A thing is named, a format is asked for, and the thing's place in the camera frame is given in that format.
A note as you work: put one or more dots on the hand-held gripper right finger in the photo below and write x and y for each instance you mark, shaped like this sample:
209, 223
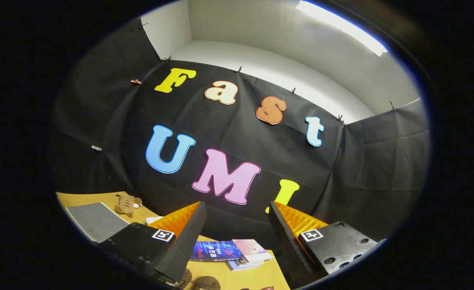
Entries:
287, 245

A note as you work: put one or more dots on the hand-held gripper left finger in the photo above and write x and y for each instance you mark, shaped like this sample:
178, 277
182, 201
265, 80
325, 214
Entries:
184, 245

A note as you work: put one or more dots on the grey fabric storage box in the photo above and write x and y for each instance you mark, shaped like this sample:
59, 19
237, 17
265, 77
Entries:
96, 221

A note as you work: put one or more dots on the blue cover book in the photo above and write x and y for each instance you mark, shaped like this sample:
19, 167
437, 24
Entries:
217, 250

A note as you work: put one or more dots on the pink cover book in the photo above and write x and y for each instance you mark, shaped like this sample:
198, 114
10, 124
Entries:
251, 247

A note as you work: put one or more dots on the pale blue book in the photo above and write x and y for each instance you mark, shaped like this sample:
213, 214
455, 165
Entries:
245, 266

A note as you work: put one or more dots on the brown striped plush toy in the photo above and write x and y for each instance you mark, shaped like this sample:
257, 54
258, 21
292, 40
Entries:
126, 205

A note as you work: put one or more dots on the black backdrop cloth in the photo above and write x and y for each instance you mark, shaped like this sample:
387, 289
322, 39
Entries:
285, 153

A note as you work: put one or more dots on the silver clip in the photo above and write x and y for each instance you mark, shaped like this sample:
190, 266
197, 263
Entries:
96, 148

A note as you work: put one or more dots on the row of black clips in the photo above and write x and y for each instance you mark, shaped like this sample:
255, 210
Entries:
167, 59

